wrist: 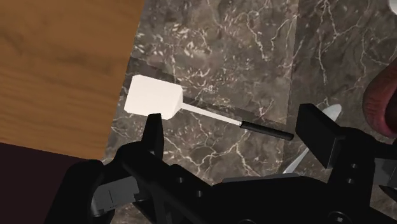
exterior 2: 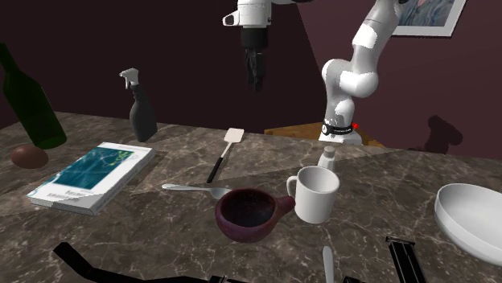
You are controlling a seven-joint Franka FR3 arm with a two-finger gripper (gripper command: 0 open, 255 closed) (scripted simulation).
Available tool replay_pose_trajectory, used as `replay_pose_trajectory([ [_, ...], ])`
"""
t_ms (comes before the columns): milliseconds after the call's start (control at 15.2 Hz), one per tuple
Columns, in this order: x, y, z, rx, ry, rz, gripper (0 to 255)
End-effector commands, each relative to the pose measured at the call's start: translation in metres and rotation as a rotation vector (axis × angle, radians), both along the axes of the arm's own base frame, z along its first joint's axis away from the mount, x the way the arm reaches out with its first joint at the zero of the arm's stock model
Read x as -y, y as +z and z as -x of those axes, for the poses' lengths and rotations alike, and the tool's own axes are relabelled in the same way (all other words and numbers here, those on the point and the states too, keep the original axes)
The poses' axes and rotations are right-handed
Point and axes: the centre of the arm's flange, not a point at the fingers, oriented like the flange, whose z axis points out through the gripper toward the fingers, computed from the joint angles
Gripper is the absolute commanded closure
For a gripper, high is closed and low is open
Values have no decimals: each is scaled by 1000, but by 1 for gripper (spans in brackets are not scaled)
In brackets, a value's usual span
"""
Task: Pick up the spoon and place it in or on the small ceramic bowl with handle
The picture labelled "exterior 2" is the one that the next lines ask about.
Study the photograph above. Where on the brown egg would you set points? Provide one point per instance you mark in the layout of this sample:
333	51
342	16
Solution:
29	156

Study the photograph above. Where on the white framed wall picture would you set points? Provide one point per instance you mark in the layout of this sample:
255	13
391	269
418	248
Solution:
427	17

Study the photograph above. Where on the white book with teal cover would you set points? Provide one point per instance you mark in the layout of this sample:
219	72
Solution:
92	172

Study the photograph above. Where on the brown wooden robot stand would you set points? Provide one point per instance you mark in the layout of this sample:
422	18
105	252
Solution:
298	131

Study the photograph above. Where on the white bowl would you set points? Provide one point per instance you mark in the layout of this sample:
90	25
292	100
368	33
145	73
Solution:
470	219

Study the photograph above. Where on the black rectangular device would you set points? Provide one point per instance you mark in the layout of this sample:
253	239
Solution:
406	262

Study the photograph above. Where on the white mug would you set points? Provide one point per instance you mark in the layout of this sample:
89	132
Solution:
313	203

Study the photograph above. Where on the silver knife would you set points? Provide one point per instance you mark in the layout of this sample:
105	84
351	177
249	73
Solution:
328	264

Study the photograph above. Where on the dark grey spray bottle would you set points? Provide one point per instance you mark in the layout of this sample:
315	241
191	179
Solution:
142	117

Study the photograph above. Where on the white salt shaker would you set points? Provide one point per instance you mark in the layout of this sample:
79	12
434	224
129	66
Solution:
327	158

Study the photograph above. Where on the silver spoon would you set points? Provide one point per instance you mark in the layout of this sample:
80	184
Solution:
188	188

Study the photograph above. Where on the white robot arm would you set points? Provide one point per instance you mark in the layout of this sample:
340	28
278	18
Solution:
345	78

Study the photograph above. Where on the dark green wine bottle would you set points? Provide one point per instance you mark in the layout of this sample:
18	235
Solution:
33	109

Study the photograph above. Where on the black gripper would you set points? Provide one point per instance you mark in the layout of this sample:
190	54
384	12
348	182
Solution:
254	38

